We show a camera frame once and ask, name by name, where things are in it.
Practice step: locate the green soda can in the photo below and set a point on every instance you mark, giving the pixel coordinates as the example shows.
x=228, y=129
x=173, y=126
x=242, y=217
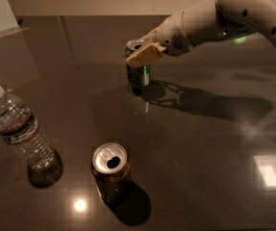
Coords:
x=139, y=77

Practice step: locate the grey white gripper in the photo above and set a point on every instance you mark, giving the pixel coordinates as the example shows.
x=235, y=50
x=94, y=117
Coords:
x=171, y=35

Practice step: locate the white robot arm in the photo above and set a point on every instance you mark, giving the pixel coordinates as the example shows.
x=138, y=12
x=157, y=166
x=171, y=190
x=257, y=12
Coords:
x=209, y=20

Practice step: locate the brown soda can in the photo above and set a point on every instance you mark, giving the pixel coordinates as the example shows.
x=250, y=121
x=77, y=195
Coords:
x=110, y=167

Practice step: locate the clear plastic water bottle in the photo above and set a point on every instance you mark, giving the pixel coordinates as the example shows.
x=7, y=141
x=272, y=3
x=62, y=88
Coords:
x=21, y=130

